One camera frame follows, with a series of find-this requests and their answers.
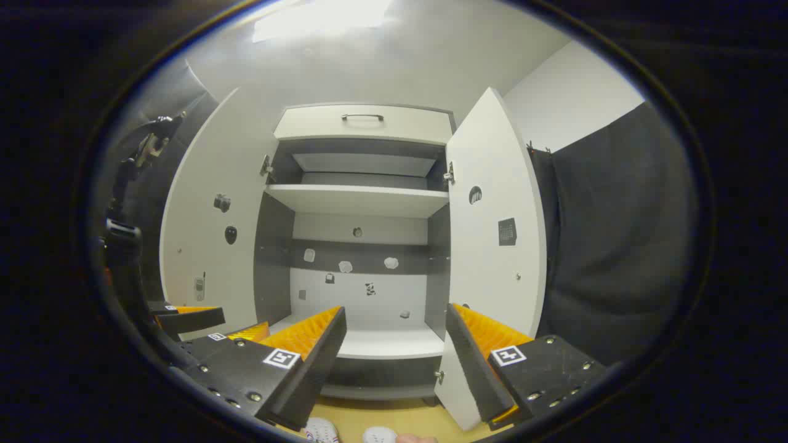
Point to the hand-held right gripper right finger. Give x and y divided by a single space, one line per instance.
474 369

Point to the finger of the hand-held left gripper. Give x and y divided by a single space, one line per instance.
249 332
197 321

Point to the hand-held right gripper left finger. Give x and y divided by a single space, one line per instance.
311 375

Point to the white canvas shoe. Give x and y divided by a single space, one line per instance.
378 435
321 431

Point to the white shoe cabinet door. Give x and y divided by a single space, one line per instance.
209 264
492 271

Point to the white shoe cabinet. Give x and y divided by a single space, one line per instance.
357 200

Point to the white cabinet drawer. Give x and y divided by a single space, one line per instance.
369 130

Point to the black backdrop cloth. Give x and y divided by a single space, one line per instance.
615 246

